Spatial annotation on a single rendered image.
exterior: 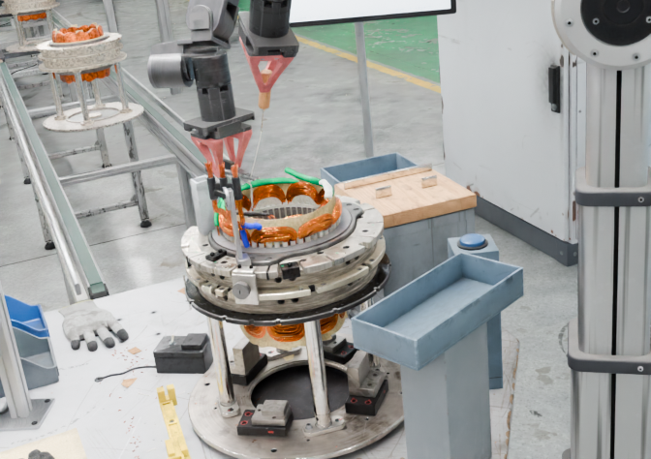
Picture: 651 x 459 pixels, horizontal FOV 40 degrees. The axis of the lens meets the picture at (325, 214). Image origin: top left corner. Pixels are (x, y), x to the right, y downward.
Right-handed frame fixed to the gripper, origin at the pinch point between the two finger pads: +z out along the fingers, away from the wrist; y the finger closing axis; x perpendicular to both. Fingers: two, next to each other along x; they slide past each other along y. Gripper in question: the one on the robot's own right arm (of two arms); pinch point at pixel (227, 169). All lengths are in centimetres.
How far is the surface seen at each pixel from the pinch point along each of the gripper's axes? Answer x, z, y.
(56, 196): -134, 41, -23
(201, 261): 13.8, 7.0, 15.6
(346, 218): 20.4, 6.5, -7.5
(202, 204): 5.7, 1.9, 9.0
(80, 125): -194, 38, -61
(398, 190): 10.8, 10.6, -28.4
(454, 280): 38.1, 14.0, -12.4
